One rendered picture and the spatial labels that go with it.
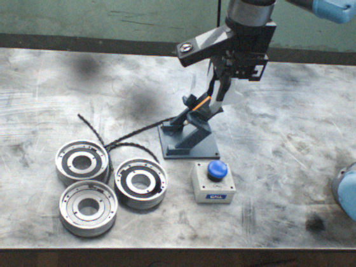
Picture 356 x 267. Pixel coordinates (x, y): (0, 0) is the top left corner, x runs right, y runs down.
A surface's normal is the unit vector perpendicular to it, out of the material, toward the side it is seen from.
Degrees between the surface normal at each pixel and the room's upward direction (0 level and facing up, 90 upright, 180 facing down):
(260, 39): 90
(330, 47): 90
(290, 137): 0
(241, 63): 90
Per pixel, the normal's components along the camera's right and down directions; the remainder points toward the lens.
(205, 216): 0.11, -0.71
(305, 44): 0.06, 0.70
